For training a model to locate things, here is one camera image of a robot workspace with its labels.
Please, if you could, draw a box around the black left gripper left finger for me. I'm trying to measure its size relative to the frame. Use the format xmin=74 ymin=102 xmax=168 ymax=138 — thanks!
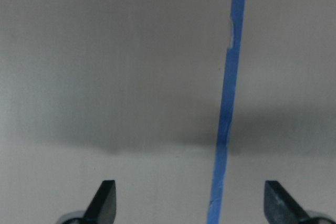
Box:
xmin=82 ymin=180 xmax=117 ymax=224

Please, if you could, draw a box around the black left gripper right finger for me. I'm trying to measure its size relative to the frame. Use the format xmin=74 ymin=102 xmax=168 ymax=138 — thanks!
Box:
xmin=264 ymin=180 xmax=310 ymax=224

